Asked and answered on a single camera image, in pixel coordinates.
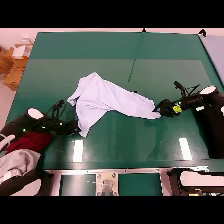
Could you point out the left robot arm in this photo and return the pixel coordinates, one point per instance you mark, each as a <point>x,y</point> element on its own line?
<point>23,124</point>

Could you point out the silver frame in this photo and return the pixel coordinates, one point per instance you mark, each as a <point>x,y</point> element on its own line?
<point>106,181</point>

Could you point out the grey garment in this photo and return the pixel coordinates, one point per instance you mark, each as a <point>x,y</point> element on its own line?
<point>16,163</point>

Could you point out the brown cardboard box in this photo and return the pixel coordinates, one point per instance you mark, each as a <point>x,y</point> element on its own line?
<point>13,66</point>

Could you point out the red garment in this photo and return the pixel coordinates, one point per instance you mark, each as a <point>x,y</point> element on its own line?
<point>30,140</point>

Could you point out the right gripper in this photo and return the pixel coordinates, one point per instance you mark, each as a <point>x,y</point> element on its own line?
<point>167,107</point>

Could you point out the white T-shirt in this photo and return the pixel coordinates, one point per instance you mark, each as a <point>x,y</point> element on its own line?
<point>100,100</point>

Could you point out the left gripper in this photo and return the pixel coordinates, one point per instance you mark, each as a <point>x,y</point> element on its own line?
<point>66,127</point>

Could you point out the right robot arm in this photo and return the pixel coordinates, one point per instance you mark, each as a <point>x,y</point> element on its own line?
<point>210,116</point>

